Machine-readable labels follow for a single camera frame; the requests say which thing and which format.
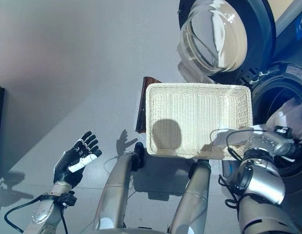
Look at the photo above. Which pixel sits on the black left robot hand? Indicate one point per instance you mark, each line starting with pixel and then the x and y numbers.
pixel 67 165

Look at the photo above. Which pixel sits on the white garment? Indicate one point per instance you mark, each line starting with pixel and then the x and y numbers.
pixel 282 117

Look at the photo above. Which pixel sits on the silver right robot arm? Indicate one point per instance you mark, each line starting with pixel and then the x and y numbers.
pixel 263 175

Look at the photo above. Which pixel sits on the round glass washing machine door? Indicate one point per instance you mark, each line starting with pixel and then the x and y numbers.
pixel 214 36

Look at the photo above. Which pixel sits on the dark grey washing machine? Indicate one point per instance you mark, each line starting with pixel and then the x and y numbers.
pixel 270 97

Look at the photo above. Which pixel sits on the brown wooden stool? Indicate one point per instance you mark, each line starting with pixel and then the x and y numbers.
pixel 142 104

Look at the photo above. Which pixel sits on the white wicker laundry basket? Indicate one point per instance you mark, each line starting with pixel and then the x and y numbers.
pixel 202 109

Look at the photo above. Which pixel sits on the small blue white sticker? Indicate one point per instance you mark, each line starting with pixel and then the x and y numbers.
pixel 300 28

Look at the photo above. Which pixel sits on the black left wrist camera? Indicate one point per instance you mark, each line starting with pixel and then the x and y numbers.
pixel 67 198

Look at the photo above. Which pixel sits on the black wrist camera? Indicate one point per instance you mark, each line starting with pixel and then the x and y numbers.
pixel 283 131
pixel 67 198

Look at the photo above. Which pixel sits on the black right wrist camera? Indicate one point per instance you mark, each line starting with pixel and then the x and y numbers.
pixel 283 131

